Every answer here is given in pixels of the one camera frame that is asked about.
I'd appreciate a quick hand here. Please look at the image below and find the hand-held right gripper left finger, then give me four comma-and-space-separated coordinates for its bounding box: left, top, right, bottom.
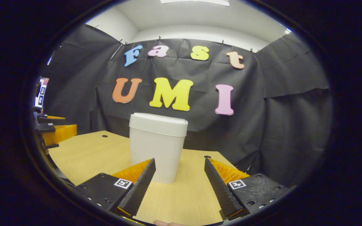
74, 158, 156, 218

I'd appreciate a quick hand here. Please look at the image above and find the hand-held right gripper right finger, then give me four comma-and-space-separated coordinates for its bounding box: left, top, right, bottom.
204, 157, 290, 220

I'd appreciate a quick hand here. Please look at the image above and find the white desktop garbage bin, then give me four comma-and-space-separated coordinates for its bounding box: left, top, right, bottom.
129, 113, 189, 184

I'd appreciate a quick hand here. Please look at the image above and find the wooden desktop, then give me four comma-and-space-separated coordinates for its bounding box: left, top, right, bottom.
48, 131, 247, 225

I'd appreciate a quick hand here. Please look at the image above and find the black backdrop cloth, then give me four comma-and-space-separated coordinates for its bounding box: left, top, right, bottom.
41, 24, 334, 189

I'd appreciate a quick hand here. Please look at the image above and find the large ceiling light panel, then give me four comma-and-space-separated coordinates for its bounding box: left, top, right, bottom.
161, 0, 230, 7

